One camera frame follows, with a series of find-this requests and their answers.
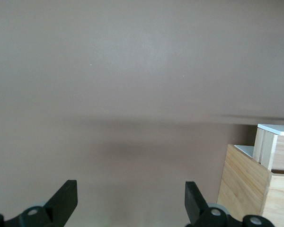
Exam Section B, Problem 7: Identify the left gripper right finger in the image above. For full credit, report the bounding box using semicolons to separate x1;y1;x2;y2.
184;181;275;227

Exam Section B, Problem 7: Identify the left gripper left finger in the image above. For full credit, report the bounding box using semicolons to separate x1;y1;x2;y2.
0;179;78;227

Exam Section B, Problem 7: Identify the wooden drawer with white front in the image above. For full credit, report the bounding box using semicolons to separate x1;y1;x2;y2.
253;123;284;171

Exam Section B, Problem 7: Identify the light wooden drawer cabinet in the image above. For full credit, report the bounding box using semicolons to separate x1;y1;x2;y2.
216;143;284;227

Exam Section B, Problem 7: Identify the brown table cover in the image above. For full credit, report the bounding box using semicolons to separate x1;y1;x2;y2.
0;0;284;227

